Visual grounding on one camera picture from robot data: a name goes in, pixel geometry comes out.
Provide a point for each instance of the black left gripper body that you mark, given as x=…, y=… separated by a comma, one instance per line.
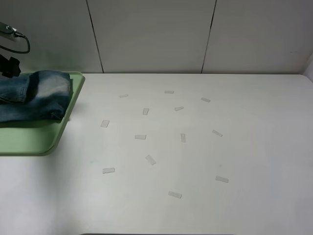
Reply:
x=9, y=67

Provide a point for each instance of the children's blue denim shorts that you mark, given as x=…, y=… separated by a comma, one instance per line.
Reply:
x=42, y=95

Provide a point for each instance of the light green plastic tray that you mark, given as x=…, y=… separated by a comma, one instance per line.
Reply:
x=41, y=137

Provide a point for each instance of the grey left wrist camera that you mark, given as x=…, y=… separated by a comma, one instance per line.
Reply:
x=9, y=32

